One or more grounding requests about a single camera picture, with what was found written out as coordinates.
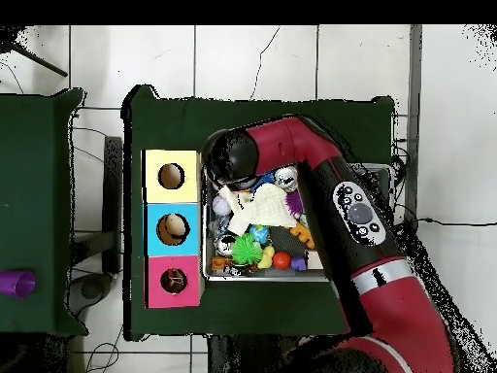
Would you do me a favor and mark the purple spiky ball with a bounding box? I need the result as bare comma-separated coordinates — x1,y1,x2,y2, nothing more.
284,189,305,218

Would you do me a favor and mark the plain wooden cube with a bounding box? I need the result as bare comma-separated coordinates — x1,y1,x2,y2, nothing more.
306,250,324,272

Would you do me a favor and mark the orange striped tiger toy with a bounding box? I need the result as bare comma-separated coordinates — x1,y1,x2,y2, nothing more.
161,269,186,293

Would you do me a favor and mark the clear mesh bin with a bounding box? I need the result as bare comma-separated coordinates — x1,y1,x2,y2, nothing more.
202,161,393,283

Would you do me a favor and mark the wooden box with three holes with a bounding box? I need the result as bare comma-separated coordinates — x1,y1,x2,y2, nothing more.
142,149,205,310

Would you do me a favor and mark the cream knitted cloth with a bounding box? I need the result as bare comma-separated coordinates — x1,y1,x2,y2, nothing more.
218,183,299,238

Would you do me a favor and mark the green fuzzy toy with eyes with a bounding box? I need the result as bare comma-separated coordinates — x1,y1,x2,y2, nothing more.
229,233,265,269

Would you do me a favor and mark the small red ball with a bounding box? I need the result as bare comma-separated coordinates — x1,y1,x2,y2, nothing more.
271,252,292,272

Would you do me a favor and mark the green cloth side table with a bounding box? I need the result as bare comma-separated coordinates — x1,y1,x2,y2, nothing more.
0,85,88,338

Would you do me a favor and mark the purple plastic cup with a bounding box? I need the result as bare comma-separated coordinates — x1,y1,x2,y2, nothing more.
0,270,38,300

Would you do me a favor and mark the black tripod leg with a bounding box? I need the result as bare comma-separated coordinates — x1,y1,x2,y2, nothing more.
0,26,70,79

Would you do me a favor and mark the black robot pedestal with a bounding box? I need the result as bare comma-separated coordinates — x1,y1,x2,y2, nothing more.
206,333,312,373

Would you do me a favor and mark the black floor cable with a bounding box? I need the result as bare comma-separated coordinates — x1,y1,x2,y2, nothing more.
403,217,497,233

